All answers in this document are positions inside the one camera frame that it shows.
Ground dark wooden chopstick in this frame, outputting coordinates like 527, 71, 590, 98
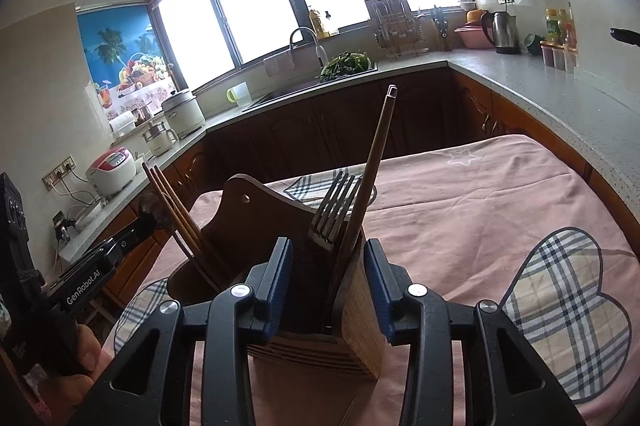
150, 165, 221, 279
158, 166, 233, 289

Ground metal fork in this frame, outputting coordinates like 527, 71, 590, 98
332, 171, 364, 232
307, 173, 353, 252

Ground black knife block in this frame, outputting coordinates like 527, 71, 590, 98
432, 5, 451, 52

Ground steel electric kettle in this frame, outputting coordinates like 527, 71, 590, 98
481, 10, 523, 54

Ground paper towel roll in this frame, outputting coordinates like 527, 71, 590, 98
109, 109, 138, 137

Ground black pan handle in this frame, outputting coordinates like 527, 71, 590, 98
610, 26, 640, 47

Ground black plug adapter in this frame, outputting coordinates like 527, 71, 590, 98
52, 211, 78, 239

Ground kitchen sink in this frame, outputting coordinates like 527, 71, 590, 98
242, 66, 378, 113

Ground chrome kitchen faucet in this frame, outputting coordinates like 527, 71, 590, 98
290, 26, 328, 67

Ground clear seasoning jar set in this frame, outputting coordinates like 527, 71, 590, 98
542, 42, 578, 73

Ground metal dish rack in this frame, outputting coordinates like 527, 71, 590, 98
365, 0, 431, 60

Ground white jug with green lid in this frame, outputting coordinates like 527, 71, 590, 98
226, 82, 251, 104

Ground red and white rice cooker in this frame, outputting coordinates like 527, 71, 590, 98
86, 146, 137, 197

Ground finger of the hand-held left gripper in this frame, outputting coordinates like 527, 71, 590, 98
102, 206, 168, 257

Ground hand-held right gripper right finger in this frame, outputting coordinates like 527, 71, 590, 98
364, 239, 586, 426

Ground small white electric pot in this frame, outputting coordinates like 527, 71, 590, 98
141, 121, 178, 157

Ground yellow-lidded condiment bottle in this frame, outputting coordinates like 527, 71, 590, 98
545, 8, 561, 44

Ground green leafy vegetables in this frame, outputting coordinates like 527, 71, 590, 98
320, 51, 373, 82

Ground long-handled wooden utensil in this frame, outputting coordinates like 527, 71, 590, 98
345, 84, 398, 267

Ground wooden utensil holder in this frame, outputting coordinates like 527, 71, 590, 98
165, 173, 383, 379

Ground white slow cooker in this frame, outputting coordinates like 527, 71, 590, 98
161, 89, 206, 138

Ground person's left hand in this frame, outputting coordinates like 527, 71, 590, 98
30, 323, 108, 426

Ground tropical fruit wall poster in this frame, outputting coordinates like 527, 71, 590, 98
76, 4, 178, 109

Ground pink plaid-heart tablecloth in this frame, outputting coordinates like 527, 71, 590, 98
112, 133, 640, 426

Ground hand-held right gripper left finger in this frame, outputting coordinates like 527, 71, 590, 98
67, 236, 293, 426

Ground pink plastic basin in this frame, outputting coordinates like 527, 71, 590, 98
454, 25, 496, 48

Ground white wall socket strip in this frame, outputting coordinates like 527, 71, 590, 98
42, 156, 76, 192

